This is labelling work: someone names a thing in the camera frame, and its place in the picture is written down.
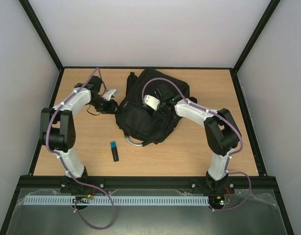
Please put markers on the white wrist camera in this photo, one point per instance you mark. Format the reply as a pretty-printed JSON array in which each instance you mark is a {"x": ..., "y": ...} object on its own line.
[
  {"x": 151, "y": 102},
  {"x": 110, "y": 94}
]

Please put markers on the black aluminium frame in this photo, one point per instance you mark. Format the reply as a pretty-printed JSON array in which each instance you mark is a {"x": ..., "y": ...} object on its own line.
[{"x": 262, "y": 181}]

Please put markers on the blue black highlighter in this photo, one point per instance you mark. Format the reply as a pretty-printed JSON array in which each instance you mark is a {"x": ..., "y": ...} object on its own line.
[{"x": 114, "y": 151}]

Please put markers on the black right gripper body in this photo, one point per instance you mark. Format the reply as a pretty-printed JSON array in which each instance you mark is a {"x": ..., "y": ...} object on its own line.
[{"x": 161, "y": 106}]

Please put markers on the black student backpack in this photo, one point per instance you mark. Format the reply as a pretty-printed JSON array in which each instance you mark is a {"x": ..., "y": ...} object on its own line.
[{"x": 135, "y": 120}]

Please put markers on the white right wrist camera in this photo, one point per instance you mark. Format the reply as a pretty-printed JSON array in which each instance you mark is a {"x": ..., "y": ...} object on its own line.
[{"x": 151, "y": 102}]

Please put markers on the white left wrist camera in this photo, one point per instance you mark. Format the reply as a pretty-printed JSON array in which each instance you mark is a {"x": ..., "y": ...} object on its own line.
[{"x": 110, "y": 94}]

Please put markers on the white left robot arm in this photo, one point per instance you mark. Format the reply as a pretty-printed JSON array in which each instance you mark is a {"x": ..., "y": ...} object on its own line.
[{"x": 57, "y": 130}]

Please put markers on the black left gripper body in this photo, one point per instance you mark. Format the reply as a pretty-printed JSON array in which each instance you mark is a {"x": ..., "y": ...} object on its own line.
[{"x": 105, "y": 107}]

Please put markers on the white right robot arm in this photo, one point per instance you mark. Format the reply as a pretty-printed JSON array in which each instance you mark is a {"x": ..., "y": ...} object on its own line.
[{"x": 223, "y": 137}]

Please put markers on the light blue cable duct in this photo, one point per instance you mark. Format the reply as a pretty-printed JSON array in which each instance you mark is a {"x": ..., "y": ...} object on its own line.
[{"x": 117, "y": 200}]

